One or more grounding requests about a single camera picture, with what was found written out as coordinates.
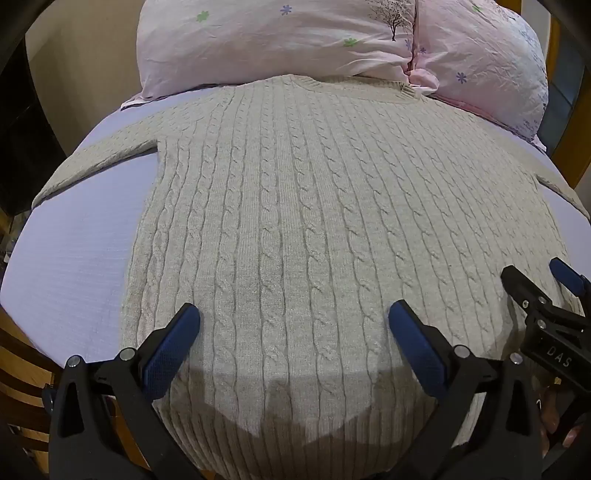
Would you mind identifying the person's right hand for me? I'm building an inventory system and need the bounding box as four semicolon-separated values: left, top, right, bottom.
538;383;585;455

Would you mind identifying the wooden headboard post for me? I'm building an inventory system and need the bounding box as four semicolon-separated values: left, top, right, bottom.
546;0;591;191

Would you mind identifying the dark cabinet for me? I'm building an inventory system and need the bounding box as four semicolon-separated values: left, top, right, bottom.
0;34;77;215

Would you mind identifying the lavender bed sheet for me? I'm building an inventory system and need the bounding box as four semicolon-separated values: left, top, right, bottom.
0;85;591;372

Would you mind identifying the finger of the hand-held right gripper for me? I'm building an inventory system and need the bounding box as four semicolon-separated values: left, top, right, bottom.
549;257;591;298
501;265;554;321

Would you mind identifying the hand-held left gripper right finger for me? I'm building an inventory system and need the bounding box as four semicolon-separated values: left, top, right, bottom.
369;299;546;480

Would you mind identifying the pink floral pillow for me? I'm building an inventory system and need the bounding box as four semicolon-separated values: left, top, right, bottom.
121;0;440;112
410;0;550;140

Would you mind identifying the wooden bed frame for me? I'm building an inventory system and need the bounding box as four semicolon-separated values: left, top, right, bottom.
0;305;155;480

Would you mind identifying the beige cable-knit sweater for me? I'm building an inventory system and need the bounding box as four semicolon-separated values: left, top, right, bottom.
31;74;590;480

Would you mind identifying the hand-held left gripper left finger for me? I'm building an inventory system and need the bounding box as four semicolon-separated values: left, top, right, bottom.
44;303;205;480

